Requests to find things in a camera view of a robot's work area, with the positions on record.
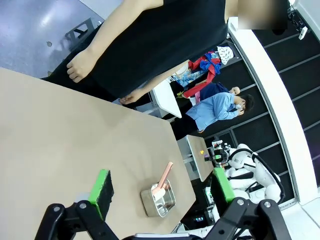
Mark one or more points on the rectangular steel container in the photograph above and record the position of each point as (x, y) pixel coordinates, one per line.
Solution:
(160, 210)

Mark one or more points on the person right hand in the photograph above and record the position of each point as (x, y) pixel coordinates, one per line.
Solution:
(81, 67)

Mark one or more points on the white patterned cloth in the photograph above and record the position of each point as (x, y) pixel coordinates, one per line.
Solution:
(225, 55)

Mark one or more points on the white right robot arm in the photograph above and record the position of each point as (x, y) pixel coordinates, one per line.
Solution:
(260, 172)

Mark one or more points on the white table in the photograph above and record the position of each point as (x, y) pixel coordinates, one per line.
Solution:
(167, 100)

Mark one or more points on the small brown table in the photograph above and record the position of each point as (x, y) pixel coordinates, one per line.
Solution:
(197, 162)

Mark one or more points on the person body in black clothes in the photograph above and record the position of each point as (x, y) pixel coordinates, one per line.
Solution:
(162, 37)

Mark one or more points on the white sensor box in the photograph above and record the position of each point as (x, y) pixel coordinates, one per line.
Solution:
(303, 33)

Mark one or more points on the person right forearm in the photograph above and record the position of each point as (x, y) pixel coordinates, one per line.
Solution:
(112, 32)

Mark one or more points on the pink lint roller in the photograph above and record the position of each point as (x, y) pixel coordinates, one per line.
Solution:
(166, 175)

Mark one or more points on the person left hand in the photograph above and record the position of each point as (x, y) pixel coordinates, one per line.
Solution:
(132, 97)

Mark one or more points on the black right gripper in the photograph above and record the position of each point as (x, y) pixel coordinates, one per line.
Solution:
(222, 156)

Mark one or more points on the person in blue shirt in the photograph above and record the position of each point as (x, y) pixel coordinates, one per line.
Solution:
(212, 110)

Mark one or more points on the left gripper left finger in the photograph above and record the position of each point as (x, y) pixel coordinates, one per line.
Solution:
(102, 190)

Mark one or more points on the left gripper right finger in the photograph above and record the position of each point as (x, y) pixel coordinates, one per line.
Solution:
(221, 190)

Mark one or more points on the person left forearm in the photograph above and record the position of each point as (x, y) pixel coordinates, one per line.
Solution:
(162, 80)

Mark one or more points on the black box with cyan display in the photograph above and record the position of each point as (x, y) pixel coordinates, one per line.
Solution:
(200, 219)

